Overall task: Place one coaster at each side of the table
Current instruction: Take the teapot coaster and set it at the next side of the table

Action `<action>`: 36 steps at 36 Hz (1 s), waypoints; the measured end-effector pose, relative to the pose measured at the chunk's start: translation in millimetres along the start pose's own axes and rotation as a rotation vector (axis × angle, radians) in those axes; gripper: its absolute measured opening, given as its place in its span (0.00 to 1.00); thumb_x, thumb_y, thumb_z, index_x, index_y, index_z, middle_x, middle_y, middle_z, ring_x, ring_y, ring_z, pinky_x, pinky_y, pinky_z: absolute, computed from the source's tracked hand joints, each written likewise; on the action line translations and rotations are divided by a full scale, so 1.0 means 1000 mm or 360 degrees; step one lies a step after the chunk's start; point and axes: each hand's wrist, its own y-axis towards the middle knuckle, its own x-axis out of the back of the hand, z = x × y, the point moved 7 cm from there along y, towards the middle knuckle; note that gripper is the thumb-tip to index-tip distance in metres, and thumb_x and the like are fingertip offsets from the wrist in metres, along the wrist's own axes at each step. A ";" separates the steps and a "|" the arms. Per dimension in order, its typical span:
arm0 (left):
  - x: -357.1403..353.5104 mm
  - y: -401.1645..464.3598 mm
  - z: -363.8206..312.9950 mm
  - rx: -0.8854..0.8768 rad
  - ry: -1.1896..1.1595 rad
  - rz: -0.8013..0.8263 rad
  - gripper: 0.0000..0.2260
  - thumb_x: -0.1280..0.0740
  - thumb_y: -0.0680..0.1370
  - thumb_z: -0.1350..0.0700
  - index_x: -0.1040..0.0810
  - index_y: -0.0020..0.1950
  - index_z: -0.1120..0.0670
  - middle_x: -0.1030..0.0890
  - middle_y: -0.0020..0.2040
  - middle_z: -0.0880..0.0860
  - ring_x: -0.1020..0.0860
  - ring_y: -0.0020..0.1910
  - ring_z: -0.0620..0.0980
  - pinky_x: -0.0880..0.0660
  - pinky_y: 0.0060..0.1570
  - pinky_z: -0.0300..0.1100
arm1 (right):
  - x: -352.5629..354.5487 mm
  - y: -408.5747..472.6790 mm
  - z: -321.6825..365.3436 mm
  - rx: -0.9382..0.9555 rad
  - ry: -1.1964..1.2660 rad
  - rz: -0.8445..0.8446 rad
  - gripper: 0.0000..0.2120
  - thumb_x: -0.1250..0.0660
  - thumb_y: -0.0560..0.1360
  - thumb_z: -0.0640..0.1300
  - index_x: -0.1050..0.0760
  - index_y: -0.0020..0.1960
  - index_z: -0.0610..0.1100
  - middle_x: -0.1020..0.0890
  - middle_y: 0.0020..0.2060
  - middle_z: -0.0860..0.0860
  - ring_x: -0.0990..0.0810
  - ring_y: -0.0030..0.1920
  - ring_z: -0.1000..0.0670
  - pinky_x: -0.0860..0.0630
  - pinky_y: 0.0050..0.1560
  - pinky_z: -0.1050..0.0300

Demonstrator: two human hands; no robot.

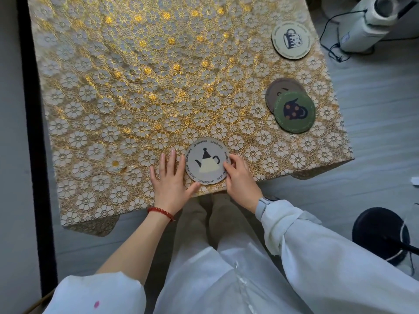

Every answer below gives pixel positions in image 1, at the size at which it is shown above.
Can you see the person's right hand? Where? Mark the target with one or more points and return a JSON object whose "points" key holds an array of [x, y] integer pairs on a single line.
{"points": [[240, 183]]}

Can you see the person's left hand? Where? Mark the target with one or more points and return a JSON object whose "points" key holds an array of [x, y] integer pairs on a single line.
{"points": [[170, 189]]}

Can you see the person's left little finger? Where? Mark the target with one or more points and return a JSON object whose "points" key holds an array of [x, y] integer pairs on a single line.
{"points": [[154, 175]]}

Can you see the person's left middle finger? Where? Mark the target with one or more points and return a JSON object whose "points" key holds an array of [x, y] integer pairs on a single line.
{"points": [[172, 163]]}

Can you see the person's right thumb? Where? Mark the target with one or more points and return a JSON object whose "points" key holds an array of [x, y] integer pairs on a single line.
{"points": [[228, 179]]}

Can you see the person's left thumb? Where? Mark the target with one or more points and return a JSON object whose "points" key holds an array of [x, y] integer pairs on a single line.
{"points": [[193, 192]]}

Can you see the grey teapot print coaster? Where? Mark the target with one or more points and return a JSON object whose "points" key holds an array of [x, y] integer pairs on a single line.
{"points": [[207, 161]]}

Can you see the person's right forearm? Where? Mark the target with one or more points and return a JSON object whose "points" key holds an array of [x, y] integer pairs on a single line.
{"points": [[327, 258]]}

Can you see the person's left forearm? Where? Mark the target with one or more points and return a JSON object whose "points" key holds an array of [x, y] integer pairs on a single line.
{"points": [[127, 248]]}

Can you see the beige trousers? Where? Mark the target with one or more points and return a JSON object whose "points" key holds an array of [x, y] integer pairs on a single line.
{"points": [[199, 222]]}

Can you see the light blue wristwatch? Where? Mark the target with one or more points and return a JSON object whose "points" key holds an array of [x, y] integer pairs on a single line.
{"points": [[262, 205]]}

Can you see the gold floral tablecloth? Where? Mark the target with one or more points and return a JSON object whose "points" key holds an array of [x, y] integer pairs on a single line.
{"points": [[137, 78]]}

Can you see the white shirt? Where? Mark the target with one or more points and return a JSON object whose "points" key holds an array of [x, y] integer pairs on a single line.
{"points": [[222, 281]]}

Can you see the green round coaster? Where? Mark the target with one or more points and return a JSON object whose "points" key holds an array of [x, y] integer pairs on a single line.
{"points": [[295, 111]]}

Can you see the brown round coaster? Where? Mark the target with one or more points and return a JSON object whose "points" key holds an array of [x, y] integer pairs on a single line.
{"points": [[278, 91]]}

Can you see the beige mug print coaster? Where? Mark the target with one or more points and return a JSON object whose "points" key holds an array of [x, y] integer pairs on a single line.
{"points": [[291, 39]]}

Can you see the white paper scrap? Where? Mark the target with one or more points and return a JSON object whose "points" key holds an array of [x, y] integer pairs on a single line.
{"points": [[415, 180]]}

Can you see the black rod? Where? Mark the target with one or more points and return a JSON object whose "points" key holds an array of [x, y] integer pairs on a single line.
{"points": [[404, 245]]}

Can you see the white appliance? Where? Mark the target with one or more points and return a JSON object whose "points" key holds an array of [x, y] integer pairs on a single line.
{"points": [[363, 26]]}

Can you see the black frame bar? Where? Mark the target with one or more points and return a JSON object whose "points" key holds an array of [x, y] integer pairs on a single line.
{"points": [[31, 127]]}

